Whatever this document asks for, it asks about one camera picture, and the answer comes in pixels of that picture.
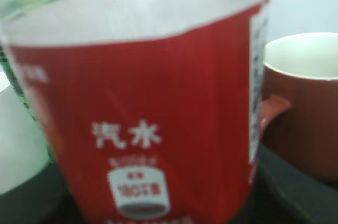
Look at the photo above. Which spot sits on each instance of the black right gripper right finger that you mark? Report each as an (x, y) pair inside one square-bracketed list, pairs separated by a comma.
[(303, 197)]

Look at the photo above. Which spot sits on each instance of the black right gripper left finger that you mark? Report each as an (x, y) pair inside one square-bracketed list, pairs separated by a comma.
[(42, 199)]

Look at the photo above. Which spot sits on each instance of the cola bottle red label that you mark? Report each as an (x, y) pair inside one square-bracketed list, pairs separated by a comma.
[(159, 122)]

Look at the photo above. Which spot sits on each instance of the terracotta red ceramic mug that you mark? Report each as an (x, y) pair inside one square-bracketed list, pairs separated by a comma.
[(299, 107)]

